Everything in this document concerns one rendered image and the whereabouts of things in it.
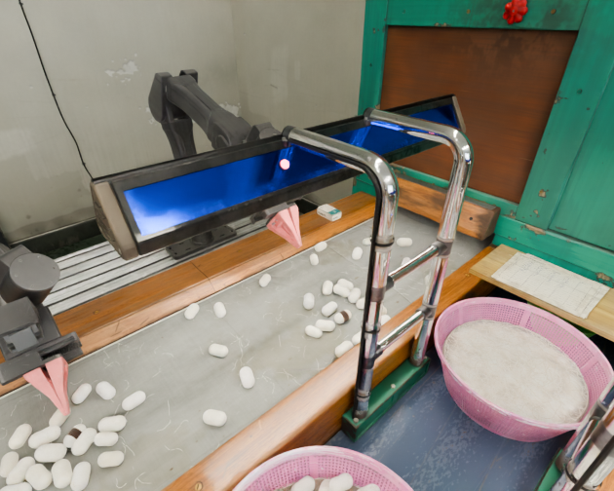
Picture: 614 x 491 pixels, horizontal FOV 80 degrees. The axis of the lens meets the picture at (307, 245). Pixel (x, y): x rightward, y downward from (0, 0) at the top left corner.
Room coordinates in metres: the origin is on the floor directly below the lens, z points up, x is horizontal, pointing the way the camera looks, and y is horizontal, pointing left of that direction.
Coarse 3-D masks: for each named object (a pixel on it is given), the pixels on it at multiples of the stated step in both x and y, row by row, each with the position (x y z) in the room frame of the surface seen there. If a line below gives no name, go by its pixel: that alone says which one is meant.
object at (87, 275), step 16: (240, 224) 1.02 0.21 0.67; (256, 224) 1.02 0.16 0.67; (240, 240) 0.92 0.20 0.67; (64, 256) 0.84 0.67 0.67; (80, 256) 0.84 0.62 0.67; (96, 256) 0.84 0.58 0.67; (112, 256) 0.84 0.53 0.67; (144, 256) 0.84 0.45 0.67; (160, 256) 0.84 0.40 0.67; (192, 256) 0.84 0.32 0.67; (64, 272) 0.77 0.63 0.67; (80, 272) 0.77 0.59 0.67; (96, 272) 0.77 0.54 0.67; (112, 272) 0.77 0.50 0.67; (128, 272) 0.77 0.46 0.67; (144, 272) 0.77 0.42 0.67; (160, 272) 0.77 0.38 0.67; (64, 288) 0.71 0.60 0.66; (80, 288) 0.70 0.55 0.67; (96, 288) 0.70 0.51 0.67; (112, 288) 0.70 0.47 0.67; (48, 304) 0.64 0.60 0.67; (64, 304) 0.64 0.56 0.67; (80, 304) 0.65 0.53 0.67
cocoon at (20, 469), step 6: (24, 462) 0.25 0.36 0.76; (30, 462) 0.25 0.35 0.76; (18, 468) 0.24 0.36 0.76; (24, 468) 0.24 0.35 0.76; (12, 474) 0.23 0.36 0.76; (18, 474) 0.23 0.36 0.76; (24, 474) 0.23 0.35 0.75; (6, 480) 0.23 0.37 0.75; (12, 480) 0.22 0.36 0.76; (18, 480) 0.23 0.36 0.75
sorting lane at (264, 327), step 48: (336, 240) 0.81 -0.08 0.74; (432, 240) 0.81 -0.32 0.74; (240, 288) 0.61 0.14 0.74; (288, 288) 0.61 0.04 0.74; (144, 336) 0.48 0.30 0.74; (192, 336) 0.48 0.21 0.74; (240, 336) 0.48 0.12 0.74; (288, 336) 0.48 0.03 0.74; (336, 336) 0.48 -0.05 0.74; (96, 384) 0.37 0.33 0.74; (144, 384) 0.37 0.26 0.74; (192, 384) 0.37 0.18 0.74; (240, 384) 0.37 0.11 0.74; (288, 384) 0.37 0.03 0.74; (0, 432) 0.30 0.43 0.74; (96, 432) 0.30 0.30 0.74; (144, 432) 0.30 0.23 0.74; (192, 432) 0.30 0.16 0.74; (0, 480) 0.23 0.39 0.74; (96, 480) 0.23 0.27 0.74; (144, 480) 0.23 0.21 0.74
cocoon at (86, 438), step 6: (84, 432) 0.28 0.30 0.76; (90, 432) 0.28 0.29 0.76; (78, 438) 0.28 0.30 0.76; (84, 438) 0.28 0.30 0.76; (90, 438) 0.28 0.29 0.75; (72, 444) 0.27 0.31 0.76; (78, 444) 0.27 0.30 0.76; (84, 444) 0.27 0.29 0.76; (90, 444) 0.27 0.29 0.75; (72, 450) 0.26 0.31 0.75; (78, 450) 0.26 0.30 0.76; (84, 450) 0.26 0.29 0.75
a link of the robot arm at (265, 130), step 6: (252, 126) 0.68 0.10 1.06; (258, 126) 0.68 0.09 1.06; (264, 126) 0.69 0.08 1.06; (270, 126) 0.69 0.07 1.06; (252, 132) 0.68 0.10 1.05; (258, 132) 0.67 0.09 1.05; (264, 132) 0.67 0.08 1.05; (270, 132) 0.68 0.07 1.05; (276, 132) 0.69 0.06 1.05; (216, 138) 0.73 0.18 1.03; (222, 138) 0.72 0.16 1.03; (246, 138) 0.70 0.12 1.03; (252, 138) 0.69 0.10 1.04; (258, 138) 0.66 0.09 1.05; (216, 144) 0.74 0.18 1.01; (222, 144) 0.72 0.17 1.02; (228, 144) 0.71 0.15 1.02
